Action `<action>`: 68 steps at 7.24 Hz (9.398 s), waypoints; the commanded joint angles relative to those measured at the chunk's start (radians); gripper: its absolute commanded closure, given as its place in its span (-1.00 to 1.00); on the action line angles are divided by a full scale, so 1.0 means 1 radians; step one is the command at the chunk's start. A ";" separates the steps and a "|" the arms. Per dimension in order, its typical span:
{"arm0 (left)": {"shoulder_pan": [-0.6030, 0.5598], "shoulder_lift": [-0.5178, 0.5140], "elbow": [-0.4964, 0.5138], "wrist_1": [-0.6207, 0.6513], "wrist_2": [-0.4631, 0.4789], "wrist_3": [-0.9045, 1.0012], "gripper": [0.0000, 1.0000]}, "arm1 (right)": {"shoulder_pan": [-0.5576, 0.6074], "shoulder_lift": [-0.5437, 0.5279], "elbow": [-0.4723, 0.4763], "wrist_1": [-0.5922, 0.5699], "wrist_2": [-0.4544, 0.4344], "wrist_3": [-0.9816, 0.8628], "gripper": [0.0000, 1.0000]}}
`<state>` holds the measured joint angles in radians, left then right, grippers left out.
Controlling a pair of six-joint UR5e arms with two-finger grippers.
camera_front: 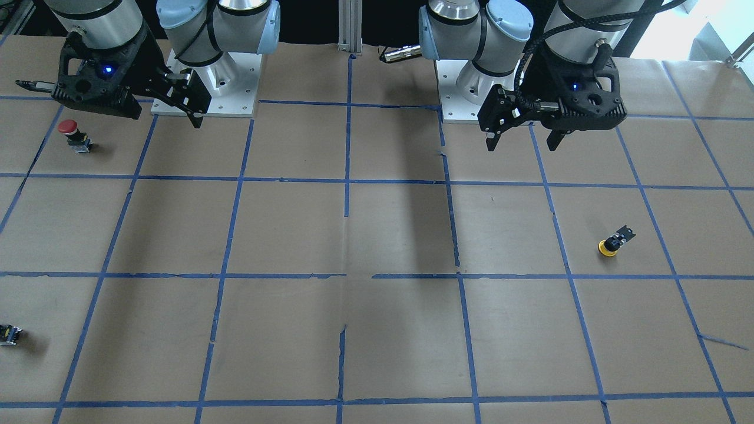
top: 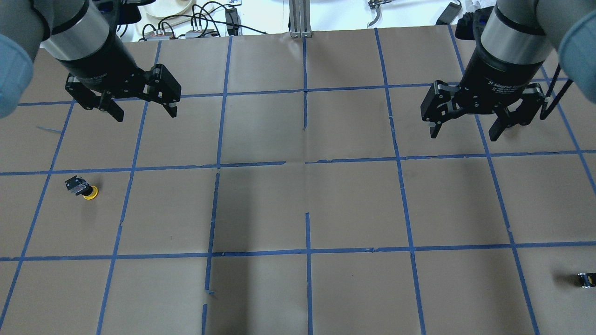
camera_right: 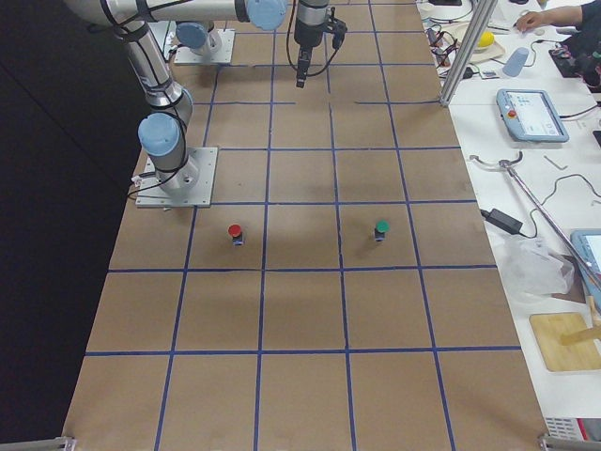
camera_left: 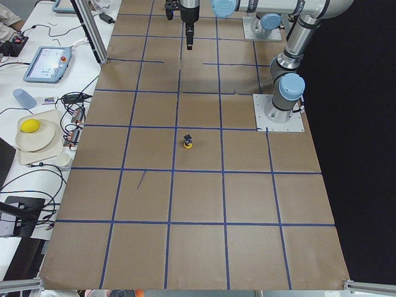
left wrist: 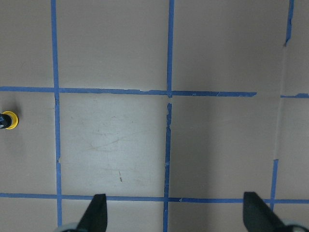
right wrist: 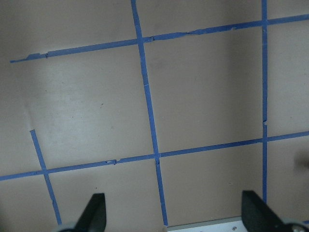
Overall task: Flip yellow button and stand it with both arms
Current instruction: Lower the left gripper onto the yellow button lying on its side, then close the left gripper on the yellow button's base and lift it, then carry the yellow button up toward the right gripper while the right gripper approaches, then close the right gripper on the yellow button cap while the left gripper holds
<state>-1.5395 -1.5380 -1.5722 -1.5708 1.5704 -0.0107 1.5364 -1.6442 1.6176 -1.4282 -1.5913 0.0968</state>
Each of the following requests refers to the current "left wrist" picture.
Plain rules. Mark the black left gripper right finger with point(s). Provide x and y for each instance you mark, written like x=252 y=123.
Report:
x=257 y=216

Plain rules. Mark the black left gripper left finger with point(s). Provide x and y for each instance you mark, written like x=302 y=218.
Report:
x=95 y=216

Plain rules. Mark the yellow push button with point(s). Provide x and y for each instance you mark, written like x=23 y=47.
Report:
x=8 y=120

